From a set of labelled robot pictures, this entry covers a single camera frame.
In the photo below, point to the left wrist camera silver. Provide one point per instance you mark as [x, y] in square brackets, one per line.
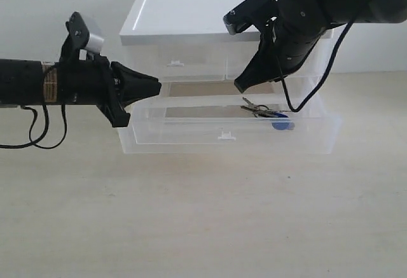
[83, 34]

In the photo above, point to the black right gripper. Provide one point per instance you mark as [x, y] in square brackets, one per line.
[280, 53]

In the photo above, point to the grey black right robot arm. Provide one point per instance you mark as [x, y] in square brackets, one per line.
[313, 18]

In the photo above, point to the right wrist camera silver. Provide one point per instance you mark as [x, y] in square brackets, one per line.
[250, 12]

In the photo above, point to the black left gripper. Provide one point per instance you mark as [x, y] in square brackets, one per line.
[109, 86]

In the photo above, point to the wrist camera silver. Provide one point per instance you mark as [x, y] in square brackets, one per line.
[250, 12]
[83, 34]

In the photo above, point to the clear upper left drawer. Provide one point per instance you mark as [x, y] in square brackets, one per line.
[179, 63]

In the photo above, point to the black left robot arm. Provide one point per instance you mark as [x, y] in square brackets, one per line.
[29, 83]

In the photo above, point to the key bunch with blue fob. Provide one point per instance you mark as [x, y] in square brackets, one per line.
[263, 111]

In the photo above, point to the white plastic drawer cabinet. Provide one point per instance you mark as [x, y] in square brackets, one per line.
[180, 22]

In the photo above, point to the clear wide drawer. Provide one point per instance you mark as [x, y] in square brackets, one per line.
[207, 118]

